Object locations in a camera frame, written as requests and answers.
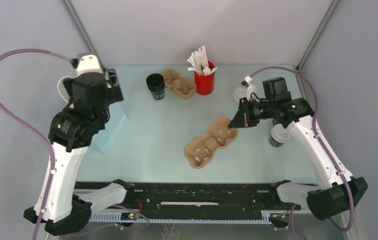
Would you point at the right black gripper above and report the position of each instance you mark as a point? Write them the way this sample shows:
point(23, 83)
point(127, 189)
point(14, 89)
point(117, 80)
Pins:
point(243, 119)

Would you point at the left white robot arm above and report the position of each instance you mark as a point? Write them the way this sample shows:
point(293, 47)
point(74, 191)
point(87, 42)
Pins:
point(62, 211)

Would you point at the red ribbed cup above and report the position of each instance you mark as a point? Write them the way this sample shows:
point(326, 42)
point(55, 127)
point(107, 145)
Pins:
point(205, 83)

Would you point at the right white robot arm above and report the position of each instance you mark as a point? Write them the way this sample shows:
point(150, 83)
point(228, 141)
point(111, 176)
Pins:
point(337, 189)

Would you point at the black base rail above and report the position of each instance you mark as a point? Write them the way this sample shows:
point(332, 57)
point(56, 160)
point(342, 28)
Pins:
point(204, 202)

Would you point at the black paper coffee cup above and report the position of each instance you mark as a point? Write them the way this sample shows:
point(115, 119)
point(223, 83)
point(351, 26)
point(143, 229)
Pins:
point(156, 85)

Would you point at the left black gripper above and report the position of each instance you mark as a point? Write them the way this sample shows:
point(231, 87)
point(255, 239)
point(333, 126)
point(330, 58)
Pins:
point(115, 94)

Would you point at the brown two-cup carrier tray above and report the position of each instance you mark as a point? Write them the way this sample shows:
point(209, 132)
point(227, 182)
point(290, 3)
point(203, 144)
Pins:
point(202, 149)

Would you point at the white plastic cup lid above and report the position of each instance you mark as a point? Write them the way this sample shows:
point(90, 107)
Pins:
point(244, 92)

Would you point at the brown cardboard cup carrier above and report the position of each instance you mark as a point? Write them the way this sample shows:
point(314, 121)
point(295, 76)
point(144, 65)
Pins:
point(183, 87)

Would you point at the light blue paper bag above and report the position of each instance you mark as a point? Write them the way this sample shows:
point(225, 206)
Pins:
point(109, 126)

